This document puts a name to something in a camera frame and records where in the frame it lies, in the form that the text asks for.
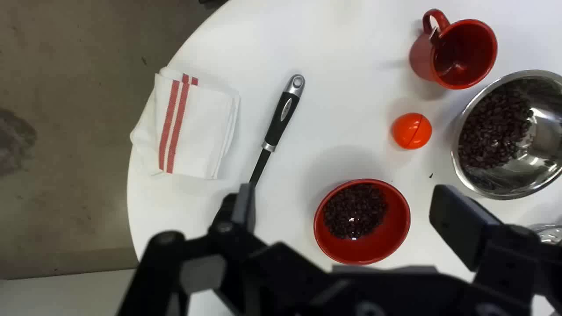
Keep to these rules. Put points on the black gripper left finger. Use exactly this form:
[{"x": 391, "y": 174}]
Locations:
[{"x": 177, "y": 264}]

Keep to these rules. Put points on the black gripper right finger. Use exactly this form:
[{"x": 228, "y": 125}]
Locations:
[{"x": 468, "y": 229}]

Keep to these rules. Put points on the red bowl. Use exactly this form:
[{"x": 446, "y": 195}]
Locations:
[{"x": 395, "y": 234}]

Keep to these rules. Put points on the silver metal bowl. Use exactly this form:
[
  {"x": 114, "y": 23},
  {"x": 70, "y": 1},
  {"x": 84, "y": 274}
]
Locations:
[{"x": 528, "y": 178}]

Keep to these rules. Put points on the silver metal tongs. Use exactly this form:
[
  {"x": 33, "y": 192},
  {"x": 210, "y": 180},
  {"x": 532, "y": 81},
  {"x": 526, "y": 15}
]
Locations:
[{"x": 553, "y": 234}]

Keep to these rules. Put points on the dark beans pile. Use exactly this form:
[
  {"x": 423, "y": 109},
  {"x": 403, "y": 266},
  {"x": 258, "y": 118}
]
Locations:
[
  {"x": 354, "y": 211},
  {"x": 493, "y": 132}
]

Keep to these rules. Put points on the small orange ball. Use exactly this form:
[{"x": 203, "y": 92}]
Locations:
[{"x": 412, "y": 130}]

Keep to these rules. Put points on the white towel red stripes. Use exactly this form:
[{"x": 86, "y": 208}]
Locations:
[{"x": 200, "y": 129}]

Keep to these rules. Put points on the red mug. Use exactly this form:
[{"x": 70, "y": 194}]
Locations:
[{"x": 424, "y": 58}]

